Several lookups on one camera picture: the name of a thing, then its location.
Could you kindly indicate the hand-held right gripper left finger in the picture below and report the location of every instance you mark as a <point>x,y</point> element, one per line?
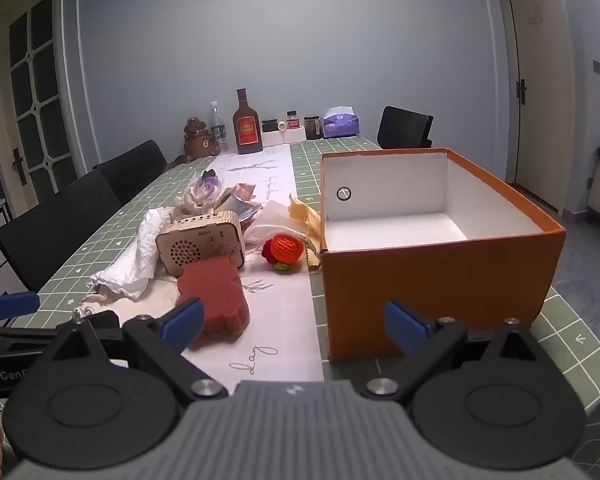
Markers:
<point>182,317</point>

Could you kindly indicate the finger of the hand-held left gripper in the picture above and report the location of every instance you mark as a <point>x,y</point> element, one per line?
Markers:
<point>10,305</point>
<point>105,319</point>

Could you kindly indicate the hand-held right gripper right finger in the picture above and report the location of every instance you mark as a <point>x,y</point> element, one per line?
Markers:
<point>405,325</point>

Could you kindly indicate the orange cardboard box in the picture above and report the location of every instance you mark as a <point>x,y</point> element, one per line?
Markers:
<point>430,285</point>

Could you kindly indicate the orange crochet fruit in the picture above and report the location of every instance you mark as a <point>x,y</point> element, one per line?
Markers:
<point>285,249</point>

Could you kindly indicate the white mesh bag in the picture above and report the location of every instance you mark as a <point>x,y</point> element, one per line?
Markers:
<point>275,217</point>

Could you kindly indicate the yellow cloth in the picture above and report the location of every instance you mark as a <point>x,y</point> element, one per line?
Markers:
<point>302,212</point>

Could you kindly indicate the white crumpled cloth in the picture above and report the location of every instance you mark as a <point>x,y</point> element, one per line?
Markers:
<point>140,255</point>

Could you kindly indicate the wooden radio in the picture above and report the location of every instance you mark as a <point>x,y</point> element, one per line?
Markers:
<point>200,245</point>

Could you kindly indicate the black chair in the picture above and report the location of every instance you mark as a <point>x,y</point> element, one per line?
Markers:
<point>405,127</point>
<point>55,230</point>
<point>130,170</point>

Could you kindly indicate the white printed table runner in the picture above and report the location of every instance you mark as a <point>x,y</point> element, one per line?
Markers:
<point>280,320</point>

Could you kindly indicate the purple white fabric flower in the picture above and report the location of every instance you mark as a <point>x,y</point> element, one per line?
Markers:
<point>202,192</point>

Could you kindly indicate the foil snack bag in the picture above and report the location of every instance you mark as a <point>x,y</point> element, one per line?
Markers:
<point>240,195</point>

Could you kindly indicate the brown bear figurine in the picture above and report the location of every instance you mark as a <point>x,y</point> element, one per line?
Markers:
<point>200,142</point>

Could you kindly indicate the green checked tablecloth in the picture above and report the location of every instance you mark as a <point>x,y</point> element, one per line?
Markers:
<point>305,170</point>

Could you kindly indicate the clear water bottle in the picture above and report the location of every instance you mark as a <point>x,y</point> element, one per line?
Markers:
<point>218,130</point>

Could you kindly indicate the glass panel door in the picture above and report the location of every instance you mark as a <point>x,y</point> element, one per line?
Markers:
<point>30,110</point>

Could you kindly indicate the brown liquor bottle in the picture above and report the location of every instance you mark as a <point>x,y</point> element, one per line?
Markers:
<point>247,132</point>

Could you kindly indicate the dark glass jar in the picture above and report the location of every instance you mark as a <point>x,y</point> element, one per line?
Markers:
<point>313,128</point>
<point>270,126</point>

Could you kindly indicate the purple tissue pack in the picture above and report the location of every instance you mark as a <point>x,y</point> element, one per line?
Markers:
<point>341,124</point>

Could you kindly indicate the small red label bottle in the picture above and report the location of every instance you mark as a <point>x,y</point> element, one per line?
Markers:
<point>293,121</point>

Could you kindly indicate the cream door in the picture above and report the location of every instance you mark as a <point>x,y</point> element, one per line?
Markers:
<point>540,110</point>

